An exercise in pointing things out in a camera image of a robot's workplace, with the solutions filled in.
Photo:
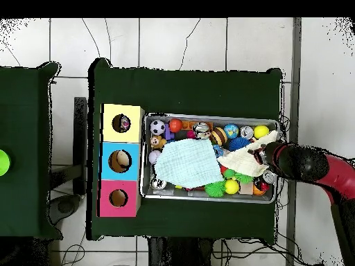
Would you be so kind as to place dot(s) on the toy hamburger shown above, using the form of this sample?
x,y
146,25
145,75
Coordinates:
x,y
219,136

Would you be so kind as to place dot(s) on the colourful paper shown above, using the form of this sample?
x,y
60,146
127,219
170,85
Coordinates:
x,y
125,123

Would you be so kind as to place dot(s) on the light blue muslin cloth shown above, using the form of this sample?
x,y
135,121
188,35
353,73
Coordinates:
x,y
188,163

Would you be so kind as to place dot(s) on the dark green tablecloth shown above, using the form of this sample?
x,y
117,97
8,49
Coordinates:
x,y
25,91
194,91

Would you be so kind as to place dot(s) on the dark blue spiky ball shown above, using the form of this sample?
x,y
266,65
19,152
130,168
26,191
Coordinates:
x,y
237,143

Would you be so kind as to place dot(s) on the green spiky ball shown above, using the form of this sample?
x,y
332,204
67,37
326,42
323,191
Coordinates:
x,y
215,189

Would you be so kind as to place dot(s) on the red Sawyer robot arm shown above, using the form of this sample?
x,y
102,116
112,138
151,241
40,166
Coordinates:
x,y
302,163

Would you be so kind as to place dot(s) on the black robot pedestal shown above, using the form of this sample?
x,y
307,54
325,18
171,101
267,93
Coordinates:
x,y
180,252

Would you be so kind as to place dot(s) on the green plastic cup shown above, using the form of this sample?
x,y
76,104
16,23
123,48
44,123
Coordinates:
x,y
4,163

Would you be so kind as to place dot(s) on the globe print ball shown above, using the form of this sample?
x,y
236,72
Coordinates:
x,y
231,130

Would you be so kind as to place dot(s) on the wooden box with three holes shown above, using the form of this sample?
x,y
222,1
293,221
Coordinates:
x,y
111,166

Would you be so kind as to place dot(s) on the black and white soccer ball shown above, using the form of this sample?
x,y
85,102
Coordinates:
x,y
157,127

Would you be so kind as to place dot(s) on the yellow ball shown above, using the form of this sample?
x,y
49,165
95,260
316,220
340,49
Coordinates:
x,y
261,132

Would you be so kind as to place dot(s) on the crushed silver can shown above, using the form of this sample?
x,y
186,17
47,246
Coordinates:
x,y
201,130

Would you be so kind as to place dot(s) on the shallow metal mesh bin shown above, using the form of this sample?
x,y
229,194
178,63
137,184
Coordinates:
x,y
216,117

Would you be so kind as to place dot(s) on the orange ball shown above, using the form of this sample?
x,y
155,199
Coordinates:
x,y
175,125

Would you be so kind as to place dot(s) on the cream muslin cloth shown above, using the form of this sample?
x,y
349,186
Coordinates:
x,y
238,163

